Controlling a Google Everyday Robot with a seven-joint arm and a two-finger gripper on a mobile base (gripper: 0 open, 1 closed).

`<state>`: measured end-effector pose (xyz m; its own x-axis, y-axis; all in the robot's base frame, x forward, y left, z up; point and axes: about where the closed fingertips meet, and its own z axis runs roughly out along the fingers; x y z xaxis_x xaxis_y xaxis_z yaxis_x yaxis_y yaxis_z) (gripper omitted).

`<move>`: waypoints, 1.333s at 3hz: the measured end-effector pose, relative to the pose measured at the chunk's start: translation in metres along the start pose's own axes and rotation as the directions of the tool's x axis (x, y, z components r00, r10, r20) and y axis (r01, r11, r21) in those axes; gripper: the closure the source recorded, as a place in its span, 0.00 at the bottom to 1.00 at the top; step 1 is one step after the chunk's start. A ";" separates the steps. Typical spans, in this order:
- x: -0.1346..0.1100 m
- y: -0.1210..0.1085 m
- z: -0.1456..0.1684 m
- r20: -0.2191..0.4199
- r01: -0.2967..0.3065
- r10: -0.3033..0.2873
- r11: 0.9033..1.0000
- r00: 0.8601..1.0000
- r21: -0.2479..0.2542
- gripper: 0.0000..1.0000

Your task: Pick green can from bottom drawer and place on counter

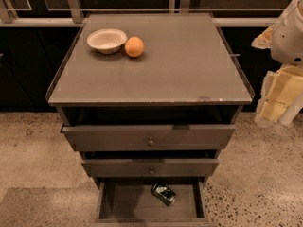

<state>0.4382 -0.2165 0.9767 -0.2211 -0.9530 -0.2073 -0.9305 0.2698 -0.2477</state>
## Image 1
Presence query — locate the grey bottom drawer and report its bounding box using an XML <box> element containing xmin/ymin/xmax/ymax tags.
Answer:
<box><xmin>90</xmin><ymin>179</ymin><xmax>217</xmax><ymax>227</ymax></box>

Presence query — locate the white pipe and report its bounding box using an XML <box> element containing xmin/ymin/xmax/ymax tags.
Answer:
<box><xmin>278</xmin><ymin>93</ymin><xmax>303</xmax><ymax>126</ymax></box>

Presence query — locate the orange fruit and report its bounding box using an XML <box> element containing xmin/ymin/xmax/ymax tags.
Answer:
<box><xmin>125</xmin><ymin>37</ymin><xmax>144</xmax><ymax>58</ymax></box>

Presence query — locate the grey middle drawer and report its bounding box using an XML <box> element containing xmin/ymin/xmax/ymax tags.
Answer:
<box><xmin>82</xmin><ymin>159</ymin><xmax>219</xmax><ymax>178</ymax></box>

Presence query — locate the metal window railing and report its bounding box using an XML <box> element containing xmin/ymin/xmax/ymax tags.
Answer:
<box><xmin>0</xmin><ymin>0</ymin><xmax>292</xmax><ymax>27</ymax></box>

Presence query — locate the grey top drawer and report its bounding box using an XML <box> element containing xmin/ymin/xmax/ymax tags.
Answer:
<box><xmin>62</xmin><ymin>124</ymin><xmax>235</xmax><ymax>151</ymax></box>

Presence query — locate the grey drawer cabinet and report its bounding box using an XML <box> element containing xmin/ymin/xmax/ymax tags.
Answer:
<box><xmin>46</xmin><ymin>14</ymin><xmax>254</xmax><ymax>183</ymax></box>

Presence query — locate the white paper bowl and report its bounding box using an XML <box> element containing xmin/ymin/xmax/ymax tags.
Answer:
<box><xmin>87</xmin><ymin>29</ymin><xmax>127</xmax><ymax>55</ymax></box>

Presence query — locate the grey drawer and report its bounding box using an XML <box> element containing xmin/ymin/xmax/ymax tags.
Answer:
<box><xmin>90</xmin><ymin>179</ymin><xmax>217</xmax><ymax>227</ymax></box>
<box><xmin>82</xmin><ymin>159</ymin><xmax>219</xmax><ymax>178</ymax></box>
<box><xmin>62</xmin><ymin>124</ymin><xmax>235</xmax><ymax>151</ymax></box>

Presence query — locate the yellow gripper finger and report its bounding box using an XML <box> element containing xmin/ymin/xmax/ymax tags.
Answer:
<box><xmin>255</xmin><ymin>64</ymin><xmax>303</xmax><ymax>127</ymax></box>
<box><xmin>251</xmin><ymin>26</ymin><xmax>273</xmax><ymax>49</ymax></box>

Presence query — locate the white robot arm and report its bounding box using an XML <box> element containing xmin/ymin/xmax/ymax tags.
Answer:
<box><xmin>251</xmin><ymin>0</ymin><xmax>303</xmax><ymax>126</ymax></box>

